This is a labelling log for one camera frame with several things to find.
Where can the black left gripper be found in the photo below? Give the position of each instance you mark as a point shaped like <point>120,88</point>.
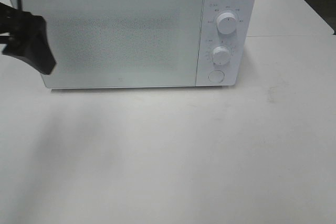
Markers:
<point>24,38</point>

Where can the white timer knob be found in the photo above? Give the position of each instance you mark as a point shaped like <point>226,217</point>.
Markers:
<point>221,55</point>

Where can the white microwave door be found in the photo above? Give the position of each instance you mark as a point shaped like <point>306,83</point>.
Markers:
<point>121,43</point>

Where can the round white door release button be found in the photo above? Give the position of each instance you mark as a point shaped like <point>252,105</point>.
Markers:
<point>216,76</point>

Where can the white upper microwave knob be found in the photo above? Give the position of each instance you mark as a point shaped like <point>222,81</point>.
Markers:
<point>226,22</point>

